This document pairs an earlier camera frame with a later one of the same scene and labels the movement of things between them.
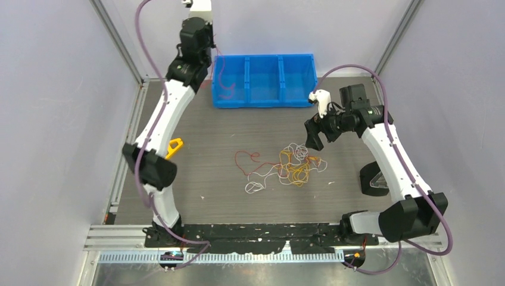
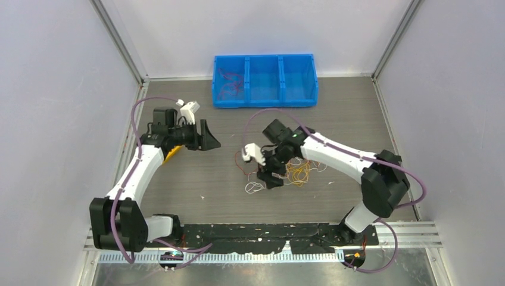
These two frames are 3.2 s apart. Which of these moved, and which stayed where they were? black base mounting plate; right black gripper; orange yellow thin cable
Moved: right black gripper
Stayed: black base mounting plate; orange yellow thin cable
